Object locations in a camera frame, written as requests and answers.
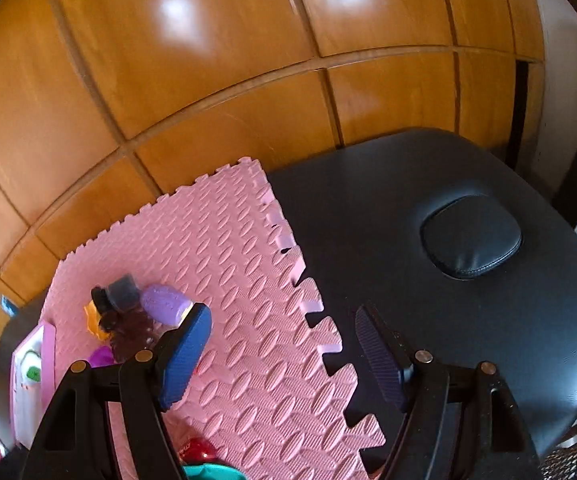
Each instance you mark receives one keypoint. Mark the white green card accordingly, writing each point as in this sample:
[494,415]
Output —
[32,371]

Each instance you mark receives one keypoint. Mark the teal plastic toy tool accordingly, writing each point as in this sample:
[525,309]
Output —
[213,472]

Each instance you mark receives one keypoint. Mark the lilac ribbed plastic piece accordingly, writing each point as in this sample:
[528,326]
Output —
[164,304]

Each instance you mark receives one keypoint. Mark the white tray with pink rim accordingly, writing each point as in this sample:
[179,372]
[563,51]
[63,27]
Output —
[27,415]

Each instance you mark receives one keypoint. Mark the pink foam puzzle mat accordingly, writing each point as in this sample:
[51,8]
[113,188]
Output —
[248,260]

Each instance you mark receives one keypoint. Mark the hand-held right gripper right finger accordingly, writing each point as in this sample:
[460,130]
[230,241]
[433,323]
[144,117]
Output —
[378,355]

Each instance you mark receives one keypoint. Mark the grey metal mesh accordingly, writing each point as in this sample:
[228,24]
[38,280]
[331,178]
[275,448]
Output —
[576,460]

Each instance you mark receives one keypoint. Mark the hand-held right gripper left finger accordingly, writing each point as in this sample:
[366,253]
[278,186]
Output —
[184,355]

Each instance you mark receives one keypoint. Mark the red plastic toy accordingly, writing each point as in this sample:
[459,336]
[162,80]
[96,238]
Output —
[199,450]

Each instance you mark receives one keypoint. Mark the black face hole cushion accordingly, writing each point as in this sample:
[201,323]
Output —
[471,240]

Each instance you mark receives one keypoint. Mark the grey plastic cup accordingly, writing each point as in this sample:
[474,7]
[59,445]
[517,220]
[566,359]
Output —
[124,292]

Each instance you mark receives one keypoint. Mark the dark brown plastic toy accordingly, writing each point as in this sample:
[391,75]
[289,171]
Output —
[131,335]

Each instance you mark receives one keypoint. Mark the black round cap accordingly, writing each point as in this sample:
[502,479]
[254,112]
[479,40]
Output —
[101,299]

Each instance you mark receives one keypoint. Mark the purple plastic cup mould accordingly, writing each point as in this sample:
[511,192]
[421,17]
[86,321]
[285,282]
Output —
[101,356]

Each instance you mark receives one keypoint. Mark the orange plastic toy piece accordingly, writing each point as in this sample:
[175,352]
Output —
[92,321]

